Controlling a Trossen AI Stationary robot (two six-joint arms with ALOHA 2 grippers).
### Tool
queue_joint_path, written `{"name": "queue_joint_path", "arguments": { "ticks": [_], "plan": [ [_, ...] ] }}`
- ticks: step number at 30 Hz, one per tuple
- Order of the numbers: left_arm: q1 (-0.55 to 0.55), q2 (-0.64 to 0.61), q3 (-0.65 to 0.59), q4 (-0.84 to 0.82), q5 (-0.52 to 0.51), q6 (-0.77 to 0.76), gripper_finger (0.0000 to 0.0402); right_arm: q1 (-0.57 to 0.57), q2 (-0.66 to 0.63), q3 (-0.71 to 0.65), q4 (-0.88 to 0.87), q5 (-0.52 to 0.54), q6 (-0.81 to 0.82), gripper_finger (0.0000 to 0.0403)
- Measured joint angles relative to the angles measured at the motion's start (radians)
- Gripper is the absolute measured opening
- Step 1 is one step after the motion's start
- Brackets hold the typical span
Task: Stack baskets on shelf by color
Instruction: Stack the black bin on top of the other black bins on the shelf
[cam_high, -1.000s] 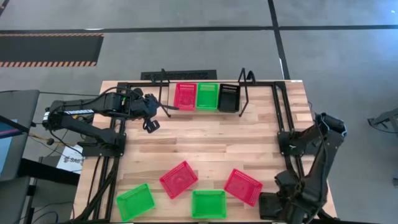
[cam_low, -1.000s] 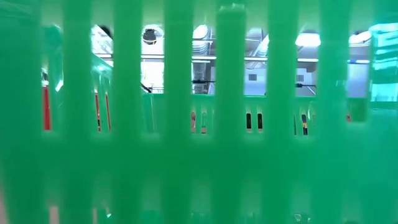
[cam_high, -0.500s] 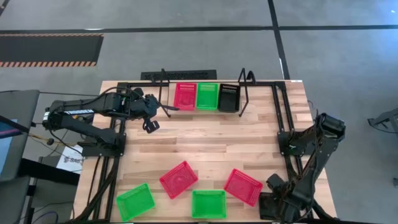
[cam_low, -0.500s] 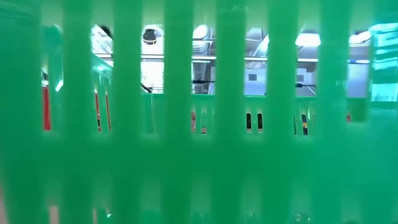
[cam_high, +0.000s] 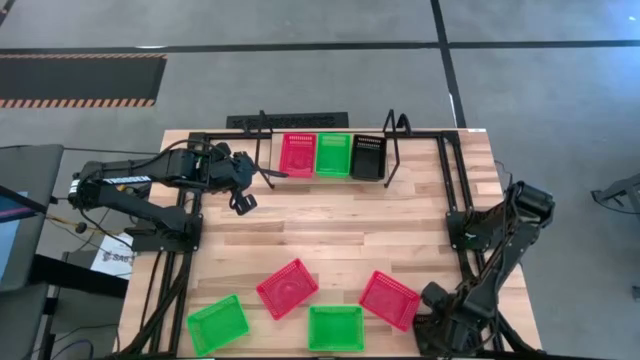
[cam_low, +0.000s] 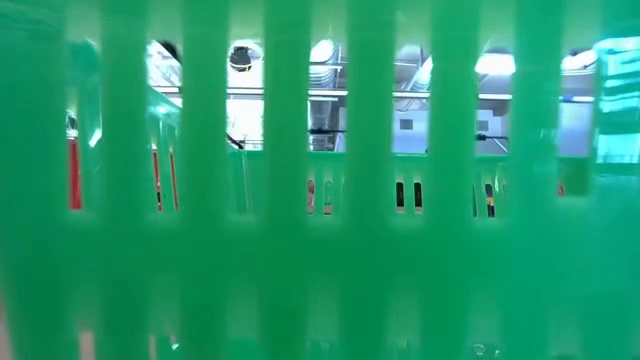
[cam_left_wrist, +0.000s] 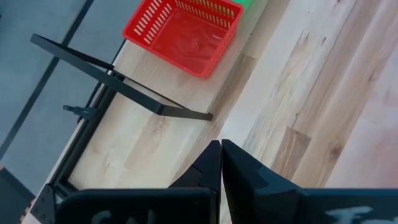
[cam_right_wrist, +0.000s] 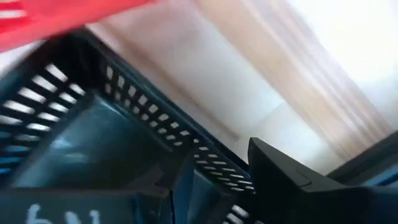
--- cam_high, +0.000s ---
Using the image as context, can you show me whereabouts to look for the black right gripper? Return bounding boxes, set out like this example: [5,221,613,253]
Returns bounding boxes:
[423,282,480,351]

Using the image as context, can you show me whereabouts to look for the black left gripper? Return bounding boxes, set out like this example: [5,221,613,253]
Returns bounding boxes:
[225,151,290,217]

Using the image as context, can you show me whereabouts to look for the red plastic basket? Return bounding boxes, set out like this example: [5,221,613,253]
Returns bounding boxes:
[278,131,318,180]
[255,257,320,321]
[358,270,422,333]

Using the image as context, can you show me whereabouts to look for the green plastic basket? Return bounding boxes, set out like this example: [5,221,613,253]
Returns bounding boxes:
[307,304,366,353]
[185,293,251,358]
[314,131,353,179]

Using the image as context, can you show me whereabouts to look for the white printed paper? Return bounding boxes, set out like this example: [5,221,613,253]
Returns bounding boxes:
[90,232,135,280]

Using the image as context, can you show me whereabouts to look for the black stand base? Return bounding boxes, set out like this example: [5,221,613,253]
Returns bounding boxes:
[28,252,130,300]

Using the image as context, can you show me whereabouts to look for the black hazard-striped floor mat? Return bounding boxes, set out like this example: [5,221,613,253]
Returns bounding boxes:
[0,53,168,109]

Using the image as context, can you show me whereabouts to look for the black computer monitor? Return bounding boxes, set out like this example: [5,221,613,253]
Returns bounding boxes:
[0,184,57,286]

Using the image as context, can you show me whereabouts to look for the black wire wooden shelf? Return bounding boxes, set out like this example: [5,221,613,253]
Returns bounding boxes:
[253,108,412,190]

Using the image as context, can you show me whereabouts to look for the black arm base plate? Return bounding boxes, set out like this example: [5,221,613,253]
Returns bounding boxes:
[130,212,204,253]
[446,208,520,251]

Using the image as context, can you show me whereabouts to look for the black aluminium rig frame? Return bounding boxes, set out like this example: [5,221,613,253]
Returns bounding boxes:
[117,128,539,360]

